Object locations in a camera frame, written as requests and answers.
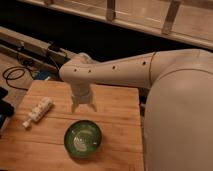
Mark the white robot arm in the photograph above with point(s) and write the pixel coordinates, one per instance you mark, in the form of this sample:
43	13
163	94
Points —
178	122

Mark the black clamp on rail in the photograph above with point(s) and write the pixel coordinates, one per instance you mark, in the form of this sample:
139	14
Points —
53	47

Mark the metal rail frame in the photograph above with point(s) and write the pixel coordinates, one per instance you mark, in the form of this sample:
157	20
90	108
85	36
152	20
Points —
32	45

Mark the black device at left edge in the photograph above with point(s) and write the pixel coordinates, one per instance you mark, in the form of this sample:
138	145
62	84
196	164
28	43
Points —
6	109

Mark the green ceramic bowl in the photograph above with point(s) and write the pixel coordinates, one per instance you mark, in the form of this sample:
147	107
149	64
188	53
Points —
82	139

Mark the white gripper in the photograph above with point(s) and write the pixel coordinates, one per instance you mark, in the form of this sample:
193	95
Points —
81	94

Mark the blue object behind table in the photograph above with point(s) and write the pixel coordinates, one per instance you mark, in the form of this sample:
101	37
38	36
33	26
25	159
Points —
42	75

